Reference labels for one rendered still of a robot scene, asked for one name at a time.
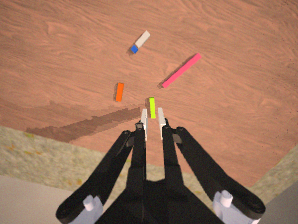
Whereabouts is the lime green rod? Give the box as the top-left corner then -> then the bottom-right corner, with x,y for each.
150,97 -> 155,118

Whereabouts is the small blue block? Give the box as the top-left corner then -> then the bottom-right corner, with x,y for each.
131,45 -> 138,53

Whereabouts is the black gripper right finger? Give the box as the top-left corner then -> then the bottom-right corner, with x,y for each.
158,108 -> 266,224

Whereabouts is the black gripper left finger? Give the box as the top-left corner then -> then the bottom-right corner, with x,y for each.
56,109 -> 148,224

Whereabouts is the orange rod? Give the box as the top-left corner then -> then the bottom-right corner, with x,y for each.
116,83 -> 124,102

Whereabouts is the pink rod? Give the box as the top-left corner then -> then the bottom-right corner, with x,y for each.
162,53 -> 201,88

